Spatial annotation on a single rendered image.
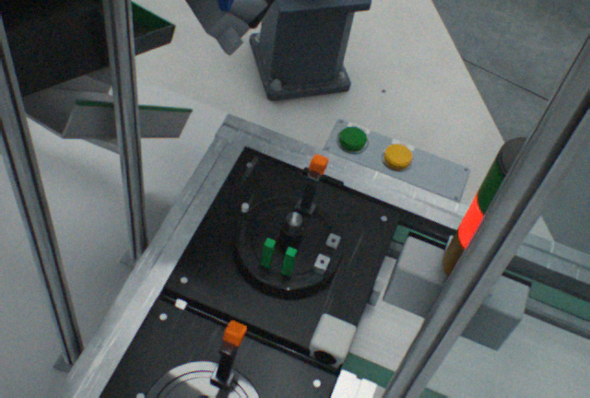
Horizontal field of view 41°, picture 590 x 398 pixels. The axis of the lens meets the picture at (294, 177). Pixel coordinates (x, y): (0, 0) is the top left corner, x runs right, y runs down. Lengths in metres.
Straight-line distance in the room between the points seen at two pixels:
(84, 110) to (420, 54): 0.76
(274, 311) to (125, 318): 0.18
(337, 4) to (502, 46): 1.69
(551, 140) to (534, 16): 2.51
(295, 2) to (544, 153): 0.73
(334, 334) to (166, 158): 0.43
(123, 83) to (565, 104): 0.49
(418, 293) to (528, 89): 2.03
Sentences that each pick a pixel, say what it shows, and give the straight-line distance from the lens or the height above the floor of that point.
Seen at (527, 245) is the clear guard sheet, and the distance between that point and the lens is 0.62.
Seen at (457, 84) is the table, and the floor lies 0.86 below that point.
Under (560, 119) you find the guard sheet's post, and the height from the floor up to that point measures 1.51.
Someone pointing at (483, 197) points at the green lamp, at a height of 1.37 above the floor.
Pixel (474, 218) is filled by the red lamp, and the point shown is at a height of 1.35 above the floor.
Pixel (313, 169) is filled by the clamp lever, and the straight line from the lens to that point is 0.99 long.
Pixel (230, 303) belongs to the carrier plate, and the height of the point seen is 0.97.
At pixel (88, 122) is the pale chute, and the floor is 1.18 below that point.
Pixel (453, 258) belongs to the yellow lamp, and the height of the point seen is 1.29.
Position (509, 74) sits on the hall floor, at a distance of 2.77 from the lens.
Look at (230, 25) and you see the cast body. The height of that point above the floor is 1.29.
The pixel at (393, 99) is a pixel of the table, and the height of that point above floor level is 0.86.
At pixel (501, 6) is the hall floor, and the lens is 3.00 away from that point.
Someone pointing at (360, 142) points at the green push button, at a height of 0.97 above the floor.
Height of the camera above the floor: 1.85
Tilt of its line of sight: 54 degrees down
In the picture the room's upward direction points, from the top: 11 degrees clockwise
